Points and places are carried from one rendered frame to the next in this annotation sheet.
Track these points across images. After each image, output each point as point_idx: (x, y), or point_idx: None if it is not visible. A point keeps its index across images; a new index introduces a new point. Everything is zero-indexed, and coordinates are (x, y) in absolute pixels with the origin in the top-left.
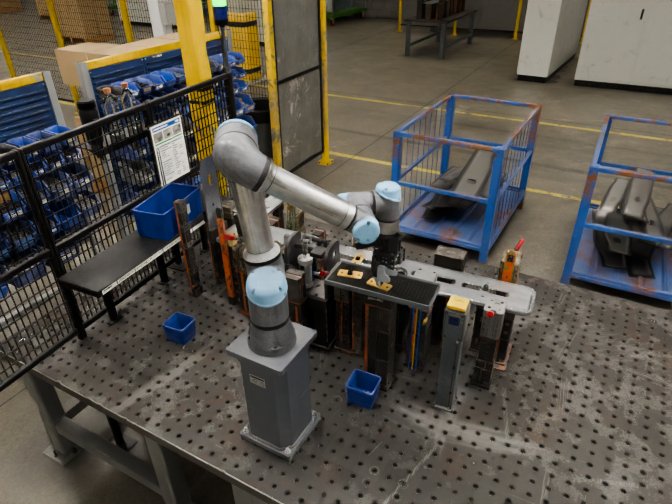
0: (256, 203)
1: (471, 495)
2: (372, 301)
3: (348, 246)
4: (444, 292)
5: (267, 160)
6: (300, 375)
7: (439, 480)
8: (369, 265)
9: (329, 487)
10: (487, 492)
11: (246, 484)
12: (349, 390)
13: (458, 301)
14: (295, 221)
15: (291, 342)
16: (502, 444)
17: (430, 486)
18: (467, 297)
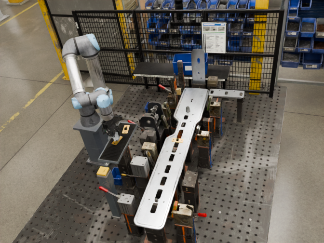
0: (88, 69)
1: (66, 226)
2: None
3: (192, 134)
4: (149, 180)
5: (66, 54)
6: (89, 140)
7: (74, 213)
8: (172, 145)
9: (74, 177)
10: (66, 232)
11: (77, 154)
12: (114, 170)
13: (103, 170)
14: (209, 107)
15: (84, 125)
16: (91, 239)
17: (71, 210)
18: (145, 191)
